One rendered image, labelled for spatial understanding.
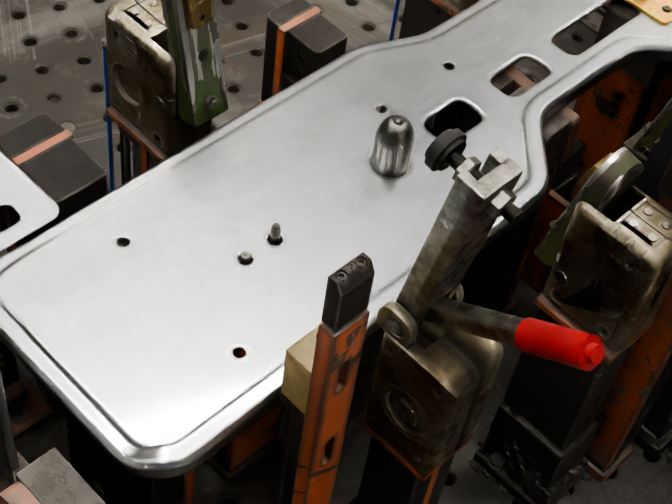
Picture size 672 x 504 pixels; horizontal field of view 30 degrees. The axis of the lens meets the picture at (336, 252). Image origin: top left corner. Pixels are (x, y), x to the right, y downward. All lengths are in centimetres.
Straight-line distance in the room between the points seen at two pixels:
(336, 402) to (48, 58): 84
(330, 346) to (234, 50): 86
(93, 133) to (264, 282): 55
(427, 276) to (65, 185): 34
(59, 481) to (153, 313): 31
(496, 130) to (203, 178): 25
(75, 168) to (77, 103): 45
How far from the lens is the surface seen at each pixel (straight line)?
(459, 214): 73
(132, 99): 110
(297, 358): 81
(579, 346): 74
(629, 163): 91
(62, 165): 103
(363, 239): 96
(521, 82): 113
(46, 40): 155
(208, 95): 104
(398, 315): 82
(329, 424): 80
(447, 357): 84
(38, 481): 61
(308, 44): 112
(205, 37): 101
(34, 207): 97
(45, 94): 149
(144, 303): 91
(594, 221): 92
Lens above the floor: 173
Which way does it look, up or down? 51 degrees down
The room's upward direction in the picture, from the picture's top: 9 degrees clockwise
